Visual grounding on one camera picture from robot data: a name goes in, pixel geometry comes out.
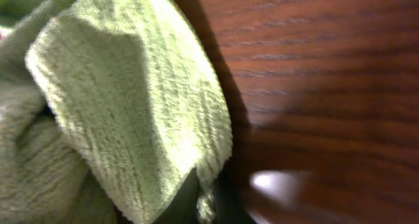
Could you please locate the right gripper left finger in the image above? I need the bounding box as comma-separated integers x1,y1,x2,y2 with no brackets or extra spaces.
153,168,200,224

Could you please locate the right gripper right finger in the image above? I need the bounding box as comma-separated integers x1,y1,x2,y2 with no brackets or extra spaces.
214,171,256,224

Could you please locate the light green microfibre cloth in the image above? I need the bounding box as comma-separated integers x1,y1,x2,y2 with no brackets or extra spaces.
1,0,232,223

